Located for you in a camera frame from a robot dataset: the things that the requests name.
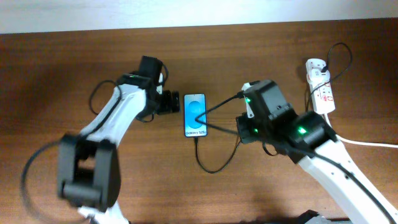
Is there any black charger cable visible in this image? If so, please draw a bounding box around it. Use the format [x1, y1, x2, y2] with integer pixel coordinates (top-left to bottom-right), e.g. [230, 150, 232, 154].
[193, 42, 353, 174]

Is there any blue smartphone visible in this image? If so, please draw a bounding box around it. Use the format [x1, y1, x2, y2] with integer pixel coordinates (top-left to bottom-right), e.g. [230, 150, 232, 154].
[183, 93, 207, 138]

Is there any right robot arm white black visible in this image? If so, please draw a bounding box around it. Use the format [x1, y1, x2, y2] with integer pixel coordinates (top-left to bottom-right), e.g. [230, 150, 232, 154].
[207, 80, 397, 223]

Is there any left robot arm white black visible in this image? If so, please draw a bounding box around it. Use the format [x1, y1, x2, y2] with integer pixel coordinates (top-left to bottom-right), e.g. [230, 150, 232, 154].
[57, 56, 180, 223]

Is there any white charger adapter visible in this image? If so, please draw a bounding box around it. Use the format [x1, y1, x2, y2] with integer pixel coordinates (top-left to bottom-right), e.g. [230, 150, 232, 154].
[307, 68, 330, 84]

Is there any white power strip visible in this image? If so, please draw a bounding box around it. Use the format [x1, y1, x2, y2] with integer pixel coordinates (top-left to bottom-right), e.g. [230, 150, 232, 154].
[305, 58, 335, 114]

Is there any white power strip cord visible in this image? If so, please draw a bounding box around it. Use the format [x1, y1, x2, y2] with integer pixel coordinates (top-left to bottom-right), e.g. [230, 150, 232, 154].
[322, 114, 398, 149]

